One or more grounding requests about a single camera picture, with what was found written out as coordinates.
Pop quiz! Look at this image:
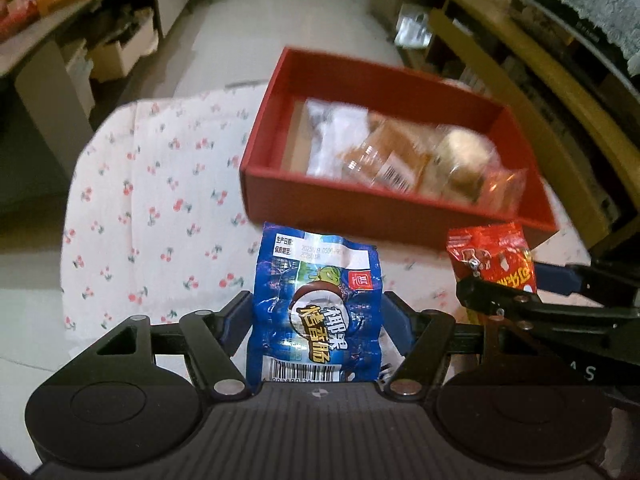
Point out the orange clear cake packet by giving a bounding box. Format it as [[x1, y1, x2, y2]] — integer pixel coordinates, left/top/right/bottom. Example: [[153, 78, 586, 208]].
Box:
[[342, 120, 436, 196]]

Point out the round pastry clear packet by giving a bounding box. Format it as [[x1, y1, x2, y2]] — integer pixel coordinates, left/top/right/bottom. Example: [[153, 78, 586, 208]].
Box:
[[420, 127, 528, 216]]

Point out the red snack packet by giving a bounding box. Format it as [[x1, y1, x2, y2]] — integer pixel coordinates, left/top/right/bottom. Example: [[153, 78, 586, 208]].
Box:
[[446, 221, 538, 326]]

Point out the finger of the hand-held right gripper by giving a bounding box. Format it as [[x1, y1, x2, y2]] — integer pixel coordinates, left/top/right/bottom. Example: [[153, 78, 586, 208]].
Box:
[[456, 276, 640, 333], [532, 259, 640, 306]]

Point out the blue sausage snack packet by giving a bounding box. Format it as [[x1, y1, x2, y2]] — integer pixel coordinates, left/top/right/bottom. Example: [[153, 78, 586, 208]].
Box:
[[246, 222, 385, 386]]

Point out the red cardboard box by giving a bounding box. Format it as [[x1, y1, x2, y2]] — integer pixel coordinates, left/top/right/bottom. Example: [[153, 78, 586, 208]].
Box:
[[240, 47, 560, 251]]

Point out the pile of red packets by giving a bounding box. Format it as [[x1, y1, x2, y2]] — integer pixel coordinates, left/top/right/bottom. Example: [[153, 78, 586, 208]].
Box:
[[0, 0, 41, 43]]

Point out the white storage box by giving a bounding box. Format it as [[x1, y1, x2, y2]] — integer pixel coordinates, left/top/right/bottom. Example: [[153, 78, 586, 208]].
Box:
[[87, 15, 160, 83]]

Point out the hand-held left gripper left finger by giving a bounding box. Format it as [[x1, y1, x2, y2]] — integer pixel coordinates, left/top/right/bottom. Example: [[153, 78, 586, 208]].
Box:
[[65, 290, 253, 401]]

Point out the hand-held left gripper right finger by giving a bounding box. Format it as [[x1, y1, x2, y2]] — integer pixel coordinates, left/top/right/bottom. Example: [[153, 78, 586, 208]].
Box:
[[382, 294, 487, 401]]

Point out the small clear plastic bag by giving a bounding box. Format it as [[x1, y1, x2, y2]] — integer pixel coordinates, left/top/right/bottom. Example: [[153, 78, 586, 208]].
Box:
[[395, 2, 436, 51]]

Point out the cherry print tablecloth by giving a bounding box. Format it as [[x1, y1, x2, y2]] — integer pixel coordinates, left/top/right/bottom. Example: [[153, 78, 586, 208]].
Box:
[[60, 87, 591, 351]]

